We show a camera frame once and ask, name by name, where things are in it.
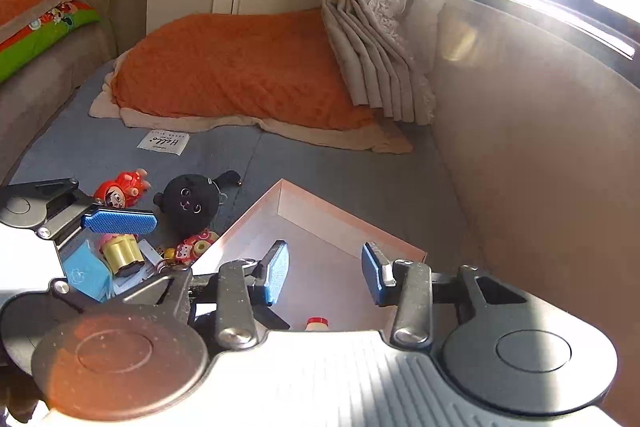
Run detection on beige pleated curtain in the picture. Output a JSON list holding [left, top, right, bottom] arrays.
[[320, 0, 437, 126]]

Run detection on red figurine toy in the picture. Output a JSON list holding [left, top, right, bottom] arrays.
[[93, 168, 152, 210]]

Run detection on orange beige-trimmed cloth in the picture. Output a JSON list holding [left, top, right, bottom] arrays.
[[0, 0, 81, 38]]

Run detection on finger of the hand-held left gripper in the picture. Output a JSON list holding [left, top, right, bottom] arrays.
[[47, 278, 131, 318], [10, 178, 158, 248]]

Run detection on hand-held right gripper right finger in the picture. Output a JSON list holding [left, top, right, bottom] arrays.
[[361, 241, 531, 348]]

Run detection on orange quilted blanket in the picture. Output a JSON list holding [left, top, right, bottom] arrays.
[[110, 9, 381, 132]]

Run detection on white mat label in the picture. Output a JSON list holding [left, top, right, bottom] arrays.
[[136, 130, 190, 156]]

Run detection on green orange printed pillow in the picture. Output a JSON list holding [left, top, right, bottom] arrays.
[[0, 0, 101, 84]]

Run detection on pink cardboard box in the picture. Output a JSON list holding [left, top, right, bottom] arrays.
[[192, 178, 429, 333]]

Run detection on blue white packet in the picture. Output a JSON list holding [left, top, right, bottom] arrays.
[[61, 241, 115, 303]]

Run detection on black plush toy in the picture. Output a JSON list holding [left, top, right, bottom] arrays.
[[152, 170, 245, 228]]

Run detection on yellow pink cylinder toy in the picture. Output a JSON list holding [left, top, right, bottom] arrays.
[[100, 233, 146, 278]]

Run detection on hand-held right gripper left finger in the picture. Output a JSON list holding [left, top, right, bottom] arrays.
[[120, 241, 292, 351]]

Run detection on grey brown padded headboard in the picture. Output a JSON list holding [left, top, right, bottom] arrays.
[[0, 0, 119, 186]]

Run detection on small colourful toy car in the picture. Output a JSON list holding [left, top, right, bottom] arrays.
[[162, 229, 219, 266]]

